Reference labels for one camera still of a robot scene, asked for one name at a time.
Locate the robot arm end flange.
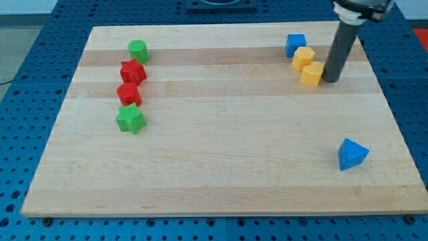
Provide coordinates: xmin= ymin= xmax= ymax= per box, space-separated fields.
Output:
xmin=331 ymin=0 xmax=395 ymax=25

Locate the blue triangle block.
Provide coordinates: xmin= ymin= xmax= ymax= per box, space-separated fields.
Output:
xmin=338 ymin=138 xmax=369 ymax=171

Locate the wooden board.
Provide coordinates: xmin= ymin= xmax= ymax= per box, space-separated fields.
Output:
xmin=21 ymin=21 xmax=427 ymax=218

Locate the green star block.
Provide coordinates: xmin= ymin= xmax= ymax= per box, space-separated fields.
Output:
xmin=116 ymin=103 xmax=146 ymax=135

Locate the red cylinder block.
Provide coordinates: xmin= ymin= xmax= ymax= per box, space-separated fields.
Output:
xmin=116 ymin=83 xmax=142 ymax=107

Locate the red star block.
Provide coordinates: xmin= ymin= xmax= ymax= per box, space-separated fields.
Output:
xmin=120 ymin=58 xmax=147 ymax=86

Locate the green cylinder block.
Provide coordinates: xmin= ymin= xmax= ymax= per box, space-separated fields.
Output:
xmin=128 ymin=39 xmax=150 ymax=64

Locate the yellow heart block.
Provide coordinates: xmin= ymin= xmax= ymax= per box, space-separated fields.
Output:
xmin=300 ymin=62 xmax=323 ymax=87

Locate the yellow hexagon block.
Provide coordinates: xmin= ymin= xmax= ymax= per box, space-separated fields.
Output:
xmin=292 ymin=47 xmax=316 ymax=71

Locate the blue cube block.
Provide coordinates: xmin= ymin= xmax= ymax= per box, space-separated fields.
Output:
xmin=285 ymin=33 xmax=306 ymax=58

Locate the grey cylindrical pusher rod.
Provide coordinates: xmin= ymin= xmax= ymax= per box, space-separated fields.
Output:
xmin=322 ymin=21 xmax=360 ymax=83

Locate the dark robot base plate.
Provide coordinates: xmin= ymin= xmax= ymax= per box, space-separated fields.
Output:
xmin=184 ymin=0 xmax=257 ymax=11

